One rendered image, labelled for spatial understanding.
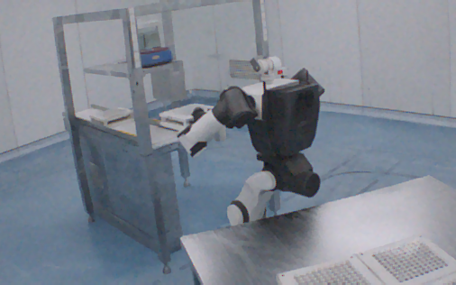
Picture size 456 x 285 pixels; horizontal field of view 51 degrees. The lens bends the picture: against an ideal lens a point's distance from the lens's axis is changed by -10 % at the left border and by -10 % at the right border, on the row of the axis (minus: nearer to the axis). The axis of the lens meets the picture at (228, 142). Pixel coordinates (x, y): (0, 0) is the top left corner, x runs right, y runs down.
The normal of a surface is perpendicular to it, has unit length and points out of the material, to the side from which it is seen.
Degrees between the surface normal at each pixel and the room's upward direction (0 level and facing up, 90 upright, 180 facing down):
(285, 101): 90
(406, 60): 90
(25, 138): 90
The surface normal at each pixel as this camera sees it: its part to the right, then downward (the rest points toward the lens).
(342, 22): -0.66, 0.29
